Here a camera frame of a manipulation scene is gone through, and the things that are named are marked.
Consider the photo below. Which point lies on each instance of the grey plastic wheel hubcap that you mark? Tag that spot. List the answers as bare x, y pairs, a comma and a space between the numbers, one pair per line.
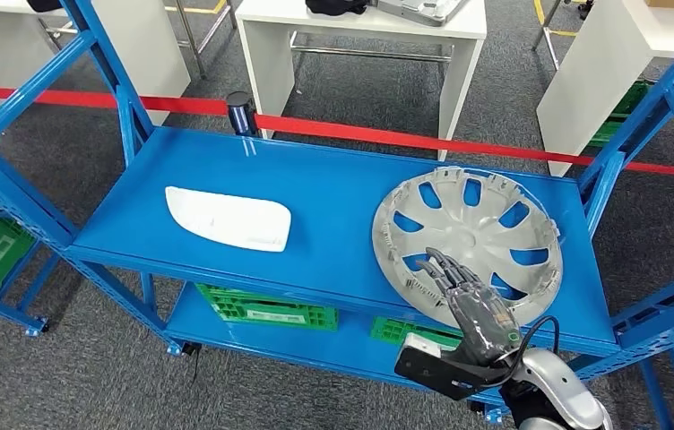
473, 237

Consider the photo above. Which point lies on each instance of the grey metal tray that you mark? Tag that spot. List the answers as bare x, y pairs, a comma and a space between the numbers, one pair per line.
420, 11

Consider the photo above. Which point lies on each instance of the black barrier post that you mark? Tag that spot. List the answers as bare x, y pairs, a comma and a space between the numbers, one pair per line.
241, 116

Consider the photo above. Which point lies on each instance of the steel table frame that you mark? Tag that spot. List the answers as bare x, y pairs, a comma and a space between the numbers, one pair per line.
551, 50
194, 41

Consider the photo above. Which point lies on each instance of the white plastic mirror cover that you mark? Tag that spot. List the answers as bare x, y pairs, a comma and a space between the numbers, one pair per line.
230, 219

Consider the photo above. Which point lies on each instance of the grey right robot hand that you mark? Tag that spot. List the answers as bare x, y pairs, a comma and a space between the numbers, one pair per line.
485, 320

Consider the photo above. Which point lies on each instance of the black bag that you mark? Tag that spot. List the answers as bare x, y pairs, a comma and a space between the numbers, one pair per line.
337, 6

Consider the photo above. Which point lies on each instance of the red barrier belt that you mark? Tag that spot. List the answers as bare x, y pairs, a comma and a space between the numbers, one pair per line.
372, 136

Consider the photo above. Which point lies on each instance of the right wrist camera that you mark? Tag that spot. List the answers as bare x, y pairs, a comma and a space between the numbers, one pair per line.
438, 368

